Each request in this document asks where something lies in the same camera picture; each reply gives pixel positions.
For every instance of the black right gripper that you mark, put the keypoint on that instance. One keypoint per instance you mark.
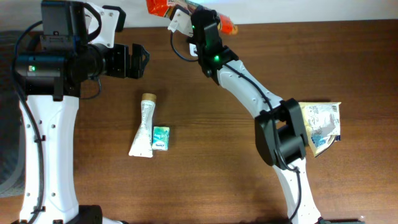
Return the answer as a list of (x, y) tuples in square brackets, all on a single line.
[(191, 40)]

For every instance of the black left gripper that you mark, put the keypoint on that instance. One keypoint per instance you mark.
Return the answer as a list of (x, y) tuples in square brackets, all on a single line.
[(121, 68)]

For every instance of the orange spaghetti packet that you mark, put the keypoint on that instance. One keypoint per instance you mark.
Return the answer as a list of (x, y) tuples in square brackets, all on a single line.
[(165, 8)]

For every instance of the green tissue packet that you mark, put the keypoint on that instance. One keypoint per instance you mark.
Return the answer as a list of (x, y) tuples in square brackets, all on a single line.
[(160, 138)]

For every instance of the white tube with gold cap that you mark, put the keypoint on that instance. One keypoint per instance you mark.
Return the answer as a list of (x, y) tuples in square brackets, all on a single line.
[(142, 143)]

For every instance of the cream snack bag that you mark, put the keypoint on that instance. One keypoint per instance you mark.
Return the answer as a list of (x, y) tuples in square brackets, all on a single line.
[(322, 124)]

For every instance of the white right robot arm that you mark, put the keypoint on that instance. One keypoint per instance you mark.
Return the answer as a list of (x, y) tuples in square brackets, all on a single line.
[(280, 134)]

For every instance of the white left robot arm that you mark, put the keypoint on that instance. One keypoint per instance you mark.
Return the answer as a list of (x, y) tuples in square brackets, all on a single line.
[(77, 44)]

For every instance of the white barcode scanner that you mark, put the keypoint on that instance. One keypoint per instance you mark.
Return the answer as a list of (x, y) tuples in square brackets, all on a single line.
[(193, 50)]

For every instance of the dark grey plastic basket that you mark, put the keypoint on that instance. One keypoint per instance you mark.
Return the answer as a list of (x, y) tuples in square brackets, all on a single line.
[(12, 130)]

